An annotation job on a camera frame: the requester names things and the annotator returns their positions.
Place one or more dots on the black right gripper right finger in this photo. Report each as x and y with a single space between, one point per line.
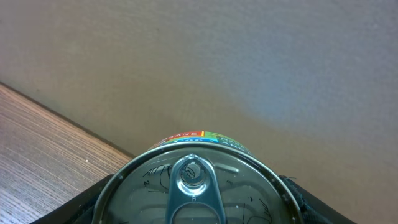
313 210

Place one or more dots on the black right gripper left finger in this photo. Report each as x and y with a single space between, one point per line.
77 210

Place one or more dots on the silver tin can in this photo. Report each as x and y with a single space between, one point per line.
196 177

